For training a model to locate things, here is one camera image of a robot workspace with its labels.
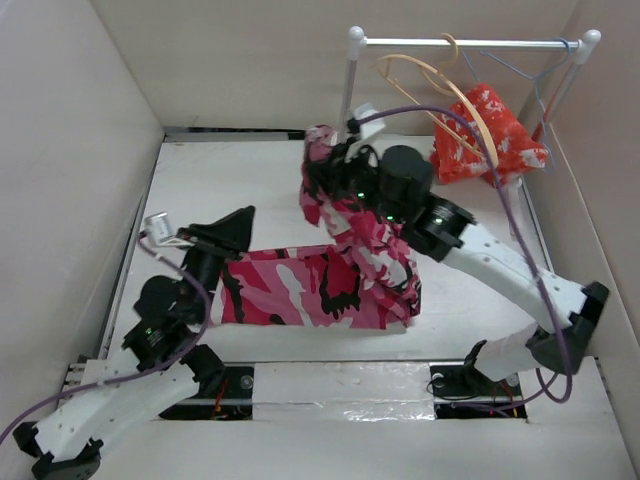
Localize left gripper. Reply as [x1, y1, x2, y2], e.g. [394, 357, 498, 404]
[179, 205, 257, 321]

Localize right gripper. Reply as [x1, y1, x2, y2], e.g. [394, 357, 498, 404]
[304, 137, 404, 227]

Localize pink camouflage trousers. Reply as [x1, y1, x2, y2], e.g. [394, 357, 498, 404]
[209, 123, 422, 332]

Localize wooden clothes hanger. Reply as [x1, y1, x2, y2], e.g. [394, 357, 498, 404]
[369, 32, 500, 169]

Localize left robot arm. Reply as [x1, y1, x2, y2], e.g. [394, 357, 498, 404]
[3, 205, 256, 479]

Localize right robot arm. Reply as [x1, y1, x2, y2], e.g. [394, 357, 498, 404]
[327, 143, 609, 394]

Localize orange white patterned garment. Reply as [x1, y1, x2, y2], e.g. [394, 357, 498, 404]
[429, 83, 550, 189]

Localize white clothes rack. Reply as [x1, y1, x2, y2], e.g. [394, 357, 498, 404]
[334, 26, 603, 251]

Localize silver foil tape strip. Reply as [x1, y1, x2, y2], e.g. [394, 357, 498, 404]
[252, 361, 435, 422]

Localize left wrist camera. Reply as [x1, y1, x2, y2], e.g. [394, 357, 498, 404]
[142, 212, 176, 247]

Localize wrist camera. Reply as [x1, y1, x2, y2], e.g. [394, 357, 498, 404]
[142, 212, 176, 247]
[346, 103, 386, 151]

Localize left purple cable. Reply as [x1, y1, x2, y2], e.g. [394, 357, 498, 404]
[0, 234, 214, 444]

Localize purple cable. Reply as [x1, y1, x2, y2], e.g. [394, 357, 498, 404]
[352, 104, 574, 405]
[0, 234, 214, 444]

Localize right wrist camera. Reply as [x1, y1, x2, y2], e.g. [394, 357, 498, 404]
[346, 103, 386, 151]

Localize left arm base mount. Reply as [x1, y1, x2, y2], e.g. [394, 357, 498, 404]
[159, 364, 255, 421]

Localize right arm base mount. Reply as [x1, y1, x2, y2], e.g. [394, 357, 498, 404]
[426, 340, 527, 420]

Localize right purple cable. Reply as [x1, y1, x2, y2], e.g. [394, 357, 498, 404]
[352, 104, 574, 405]

